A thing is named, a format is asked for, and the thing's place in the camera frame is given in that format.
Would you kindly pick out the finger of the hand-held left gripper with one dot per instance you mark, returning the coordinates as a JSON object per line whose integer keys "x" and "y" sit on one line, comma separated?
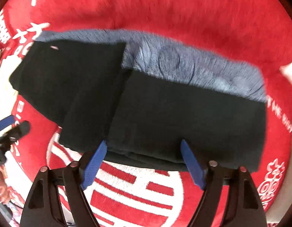
{"x": 19, "y": 128}
{"x": 4, "y": 124}

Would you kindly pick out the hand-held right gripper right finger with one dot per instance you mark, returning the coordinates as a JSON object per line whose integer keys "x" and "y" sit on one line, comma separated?
{"x": 192, "y": 165}

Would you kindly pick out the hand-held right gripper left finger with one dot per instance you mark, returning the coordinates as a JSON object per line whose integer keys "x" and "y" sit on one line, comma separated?
{"x": 94, "y": 166}

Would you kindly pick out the black pants with blue trim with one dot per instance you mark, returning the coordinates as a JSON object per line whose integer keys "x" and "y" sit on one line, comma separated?
{"x": 172, "y": 111}

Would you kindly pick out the red printed blanket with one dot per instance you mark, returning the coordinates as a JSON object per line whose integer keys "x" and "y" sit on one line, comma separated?
{"x": 207, "y": 28}

